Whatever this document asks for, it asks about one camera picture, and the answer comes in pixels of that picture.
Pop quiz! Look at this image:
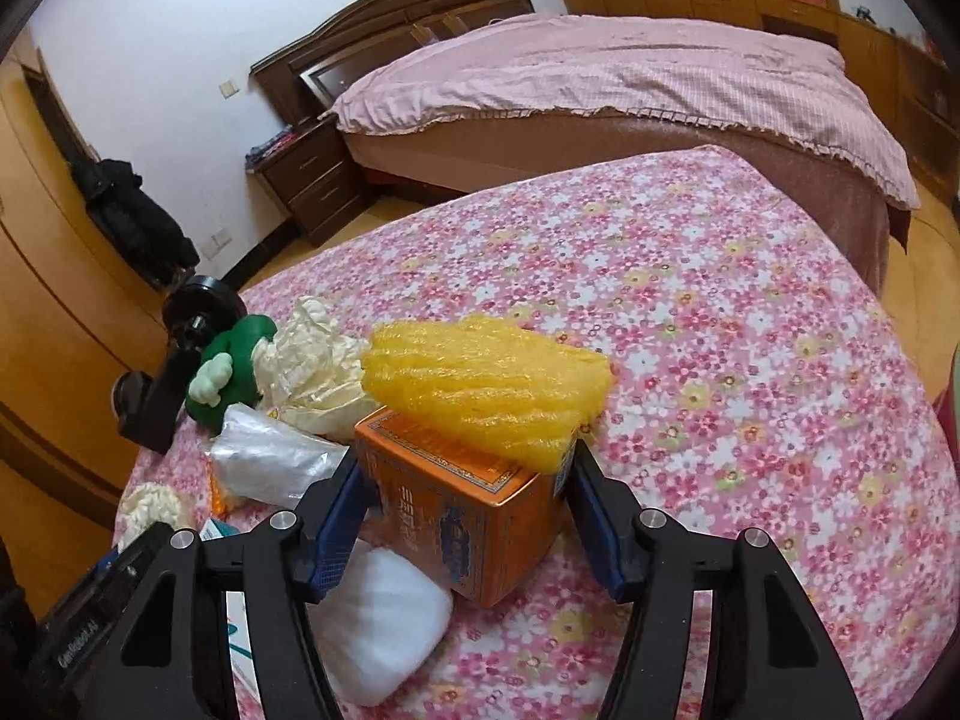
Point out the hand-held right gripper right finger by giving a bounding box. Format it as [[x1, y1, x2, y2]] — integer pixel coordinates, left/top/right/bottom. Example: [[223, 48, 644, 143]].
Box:
[[566, 439, 863, 720]]

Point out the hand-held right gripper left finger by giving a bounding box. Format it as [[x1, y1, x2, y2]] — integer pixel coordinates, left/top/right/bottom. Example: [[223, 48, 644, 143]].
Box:
[[97, 451, 380, 720]]

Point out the orange cardboard box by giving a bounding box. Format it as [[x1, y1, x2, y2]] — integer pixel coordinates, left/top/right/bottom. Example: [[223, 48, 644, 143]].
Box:
[[352, 405, 571, 610]]

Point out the white cabbage toy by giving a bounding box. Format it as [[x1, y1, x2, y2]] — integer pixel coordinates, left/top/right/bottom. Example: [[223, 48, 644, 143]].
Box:
[[259, 296, 383, 440]]

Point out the clear plastic bag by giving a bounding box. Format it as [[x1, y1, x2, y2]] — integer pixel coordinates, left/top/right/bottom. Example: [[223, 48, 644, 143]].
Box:
[[206, 406, 350, 511]]

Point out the white foam pad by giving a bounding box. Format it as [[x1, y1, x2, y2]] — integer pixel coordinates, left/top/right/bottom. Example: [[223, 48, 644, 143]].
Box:
[[311, 540, 455, 707]]

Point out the small cream crumpled wrapper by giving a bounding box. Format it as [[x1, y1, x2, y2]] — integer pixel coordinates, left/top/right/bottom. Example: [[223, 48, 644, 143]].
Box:
[[120, 481, 194, 547]]

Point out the white and teal box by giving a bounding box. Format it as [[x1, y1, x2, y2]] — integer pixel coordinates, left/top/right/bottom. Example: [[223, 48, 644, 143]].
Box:
[[199, 517, 260, 698]]

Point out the green toy figure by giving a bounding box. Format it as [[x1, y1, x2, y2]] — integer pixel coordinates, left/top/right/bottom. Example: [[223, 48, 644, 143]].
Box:
[[184, 313, 278, 440]]

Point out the pink floral blanket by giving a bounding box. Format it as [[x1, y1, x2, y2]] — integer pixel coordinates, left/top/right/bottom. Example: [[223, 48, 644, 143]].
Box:
[[112, 142, 960, 720]]

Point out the black clamp stand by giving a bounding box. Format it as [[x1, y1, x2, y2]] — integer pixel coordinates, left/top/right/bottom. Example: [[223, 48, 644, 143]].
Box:
[[112, 275, 248, 455]]

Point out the wooden wardrobe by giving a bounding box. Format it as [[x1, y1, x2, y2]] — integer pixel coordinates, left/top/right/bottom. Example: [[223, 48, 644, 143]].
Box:
[[0, 30, 248, 616]]

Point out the dark wooden nightstand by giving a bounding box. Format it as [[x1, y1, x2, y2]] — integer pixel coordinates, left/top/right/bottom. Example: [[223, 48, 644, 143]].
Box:
[[246, 120, 376, 247]]

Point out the stack of books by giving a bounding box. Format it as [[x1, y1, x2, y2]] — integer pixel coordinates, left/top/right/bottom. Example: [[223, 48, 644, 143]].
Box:
[[246, 131, 297, 167]]

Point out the bed with pink cover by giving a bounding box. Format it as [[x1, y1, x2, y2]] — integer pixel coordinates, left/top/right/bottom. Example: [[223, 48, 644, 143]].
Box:
[[330, 13, 922, 211]]

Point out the dark wooden headboard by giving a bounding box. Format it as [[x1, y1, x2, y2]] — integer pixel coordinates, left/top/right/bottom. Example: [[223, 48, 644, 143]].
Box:
[[250, 0, 535, 125]]

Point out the long wooden cabinet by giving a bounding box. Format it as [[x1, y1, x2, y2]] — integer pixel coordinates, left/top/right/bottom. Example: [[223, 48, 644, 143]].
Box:
[[559, 0, 960, 203]]

